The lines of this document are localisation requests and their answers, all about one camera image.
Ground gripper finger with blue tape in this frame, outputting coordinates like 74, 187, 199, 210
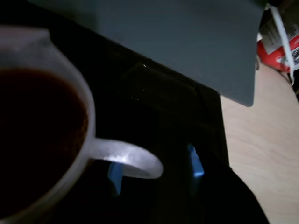
186, 143, 206, 199
107, 162, 124, 198

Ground red and white box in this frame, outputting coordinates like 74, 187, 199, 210
256, 4, 299, 73

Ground pink translucent plastic kettle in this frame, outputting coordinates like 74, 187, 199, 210
0, 25, 164, 224

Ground grey flexible sheet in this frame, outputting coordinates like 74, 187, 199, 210
28, 0, 267, 108

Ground black silicone work mat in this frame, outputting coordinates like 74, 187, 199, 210
0, 0, 232, 224

